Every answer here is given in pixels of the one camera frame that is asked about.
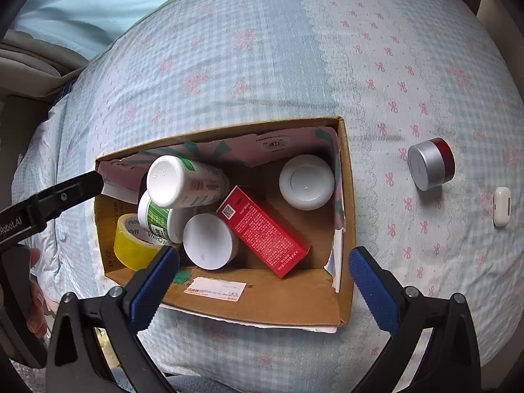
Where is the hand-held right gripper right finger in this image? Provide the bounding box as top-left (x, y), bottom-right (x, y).
top-left (348, 247), bottom-right (481, 393)

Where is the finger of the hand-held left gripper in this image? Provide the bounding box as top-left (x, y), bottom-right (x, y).
top-left (32, 170), bottom-right (104, 231)

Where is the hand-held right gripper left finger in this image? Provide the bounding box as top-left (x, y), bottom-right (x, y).
top-left (46, 246), bottom-right (181, 393)

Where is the yellow tape roll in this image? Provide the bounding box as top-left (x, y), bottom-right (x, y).
top-left (113, 214), bottom-right (181, 271)

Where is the green label white jar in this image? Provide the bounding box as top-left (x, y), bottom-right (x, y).
top-left (138, 192), bottom-right (185, 245)

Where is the white flat-lid jar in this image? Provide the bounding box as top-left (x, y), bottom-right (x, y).
top-left (182, 214), bottom-right (239, 271)

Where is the cardboard box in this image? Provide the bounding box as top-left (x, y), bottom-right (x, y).
top-left (95, 117), bottom-right (355, 333)

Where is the white pill bottle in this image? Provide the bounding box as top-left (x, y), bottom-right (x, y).
top-left (146, 155), bottom-right (231, 209)

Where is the red carton box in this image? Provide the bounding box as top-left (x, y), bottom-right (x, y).
top-left (216, 185), bottom-right (312, 279)

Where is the white ringed-lid jar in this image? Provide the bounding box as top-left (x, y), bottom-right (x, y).
top-left (279, 153), bottom-right (335, 211)

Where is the silver and red jar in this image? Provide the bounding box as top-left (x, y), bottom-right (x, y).
top-left (407, 138), bottom-right (456, 191)

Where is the white earbuds case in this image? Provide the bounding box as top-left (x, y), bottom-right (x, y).
top-left (493, 187), bottom-right (511, 227)

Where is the person's left hand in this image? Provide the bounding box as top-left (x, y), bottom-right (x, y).
top-left (25, 247), bottom-right (50, 339)

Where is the grey-brown curtain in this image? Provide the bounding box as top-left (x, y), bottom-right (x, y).
top-left (0, 35), bottom-right (90, 91)

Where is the light blue hanging cloth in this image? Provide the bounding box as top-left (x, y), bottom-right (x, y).
top-left (8, 0), bottom-right (246, 63)

